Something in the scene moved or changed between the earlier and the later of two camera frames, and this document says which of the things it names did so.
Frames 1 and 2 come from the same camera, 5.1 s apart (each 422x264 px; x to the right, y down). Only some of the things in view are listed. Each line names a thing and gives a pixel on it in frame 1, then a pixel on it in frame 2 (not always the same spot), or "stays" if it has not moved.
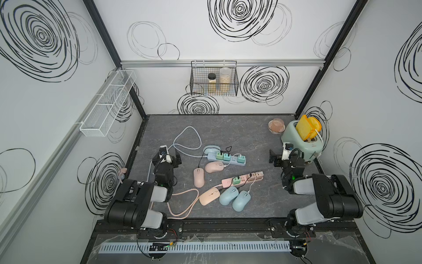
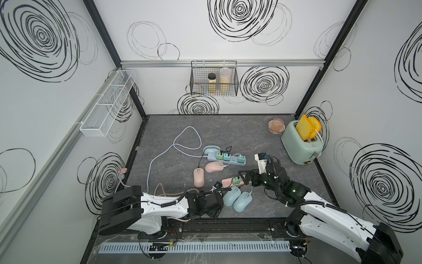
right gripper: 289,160 -> 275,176
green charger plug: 236,180 stays
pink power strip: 249,178 stays
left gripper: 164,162 -> 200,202
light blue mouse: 226,196 stays
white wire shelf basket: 100,116 stays
